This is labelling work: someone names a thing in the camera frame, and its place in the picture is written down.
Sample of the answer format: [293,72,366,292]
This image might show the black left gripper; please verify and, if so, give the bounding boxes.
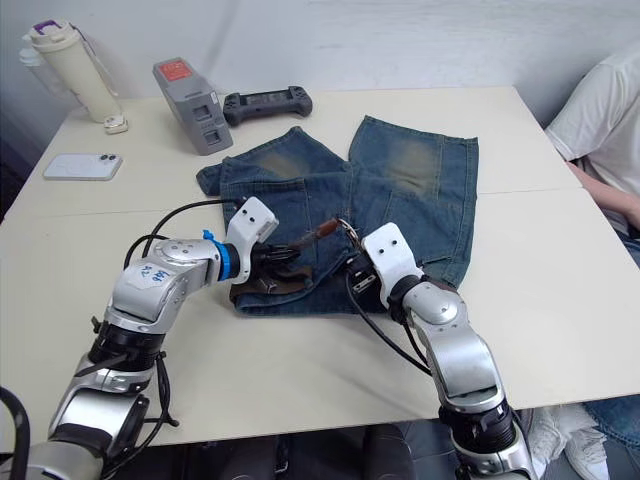
[249,242,303,269]

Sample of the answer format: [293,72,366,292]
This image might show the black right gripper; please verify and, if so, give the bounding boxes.
[343,234,384,303]

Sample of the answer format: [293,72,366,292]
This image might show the brown braided belt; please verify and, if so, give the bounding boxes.
[228,217,362,303]

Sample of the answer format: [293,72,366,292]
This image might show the blue denim shorts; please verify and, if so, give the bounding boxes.
[195,115,482,318]

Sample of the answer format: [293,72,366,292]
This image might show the black game controller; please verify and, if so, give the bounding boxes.
[221,85,315,128]

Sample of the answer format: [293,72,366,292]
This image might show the grey battery with red label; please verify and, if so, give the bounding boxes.
[151,58,235,157]

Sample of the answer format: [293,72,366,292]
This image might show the dark rounded shape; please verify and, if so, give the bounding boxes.
[183,422,455,480]

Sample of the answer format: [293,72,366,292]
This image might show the white smartphone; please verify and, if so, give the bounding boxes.
[42,152,124,182]

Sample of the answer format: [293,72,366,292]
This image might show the cream bottle with purple lid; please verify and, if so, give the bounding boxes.
[27,18,124,124]

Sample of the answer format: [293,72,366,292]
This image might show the person in white t-shirt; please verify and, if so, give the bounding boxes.
[543,46,640,202]

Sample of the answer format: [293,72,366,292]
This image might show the person's blue jeans leg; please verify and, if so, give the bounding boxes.
[582,219,640,454]

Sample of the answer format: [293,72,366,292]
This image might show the white shoe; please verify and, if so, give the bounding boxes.
[563,432,620,480]

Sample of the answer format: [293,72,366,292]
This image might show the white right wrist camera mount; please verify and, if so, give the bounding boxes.
[360,223,427,310]

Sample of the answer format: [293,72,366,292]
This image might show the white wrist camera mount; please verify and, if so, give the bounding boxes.
[360,223,427,310]
[224,196,279,282]

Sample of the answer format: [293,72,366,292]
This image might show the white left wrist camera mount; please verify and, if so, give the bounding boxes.
[224,196,279,282]

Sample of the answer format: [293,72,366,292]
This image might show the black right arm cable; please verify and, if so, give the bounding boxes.
[344,272,436,378]

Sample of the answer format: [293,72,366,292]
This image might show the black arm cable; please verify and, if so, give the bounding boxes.
[122,198,248,274]
[344,272,436,378]

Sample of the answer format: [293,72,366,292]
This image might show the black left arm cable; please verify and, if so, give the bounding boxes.
[122,198,248,274]

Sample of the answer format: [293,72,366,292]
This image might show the black curved strap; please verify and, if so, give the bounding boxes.
[0,384,33,459]

